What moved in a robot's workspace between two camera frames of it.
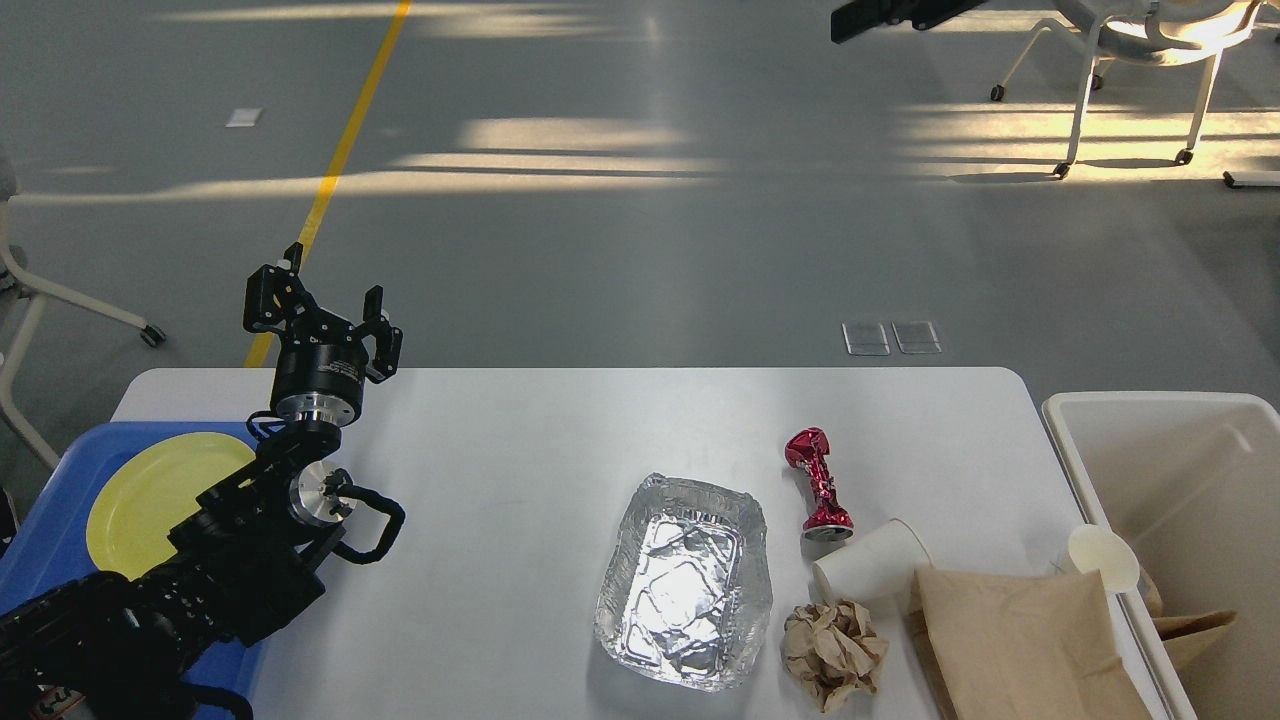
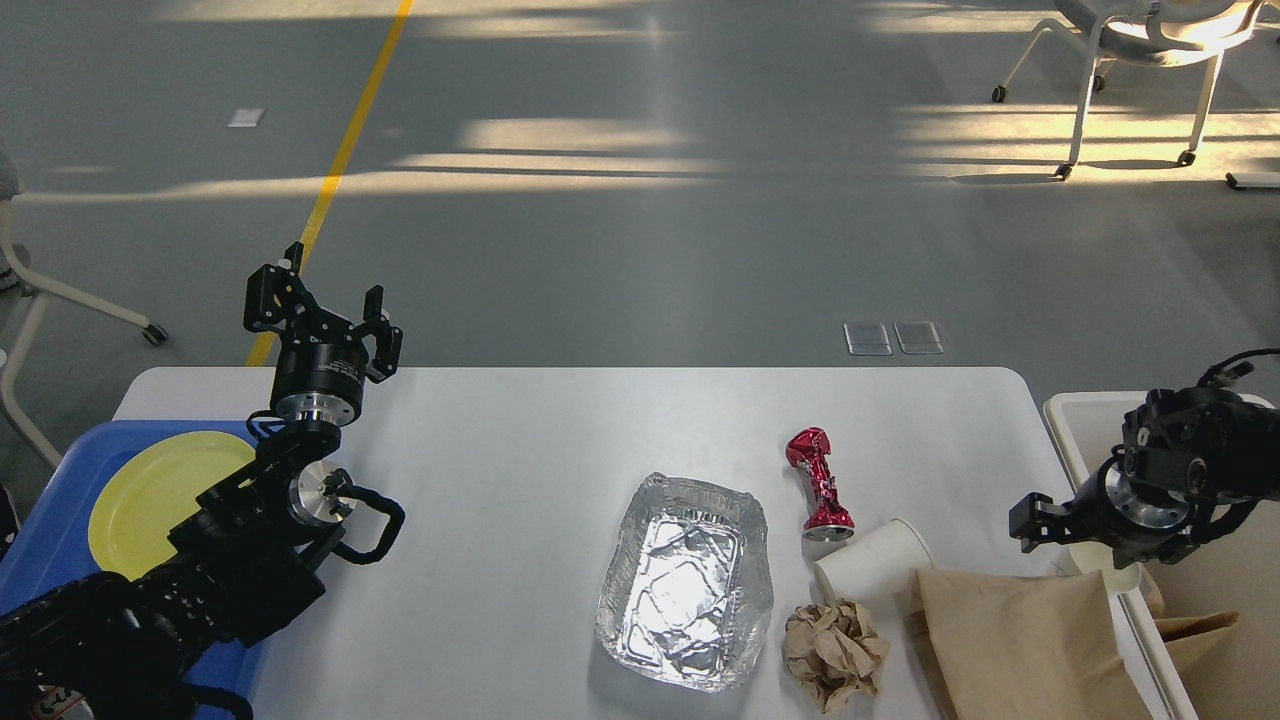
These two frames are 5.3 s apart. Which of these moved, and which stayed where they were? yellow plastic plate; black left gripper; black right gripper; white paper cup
Moved: black right gripper
Stayed: white paper cup; black left gripper; yellow plastic plate
